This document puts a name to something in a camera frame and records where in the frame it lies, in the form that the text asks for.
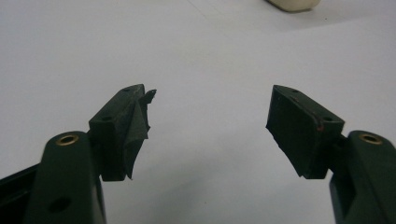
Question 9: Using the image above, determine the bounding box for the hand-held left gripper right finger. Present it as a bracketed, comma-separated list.
[265, 84, 346, 180]

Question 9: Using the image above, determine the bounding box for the cream square cup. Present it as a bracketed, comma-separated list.
[265, 0, 322, 13]

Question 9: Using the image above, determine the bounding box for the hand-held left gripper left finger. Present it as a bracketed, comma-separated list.
[89, 83, 158, 182]

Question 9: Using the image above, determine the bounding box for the white table cover sheet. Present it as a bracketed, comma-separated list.
[0, 0, 396, 224]

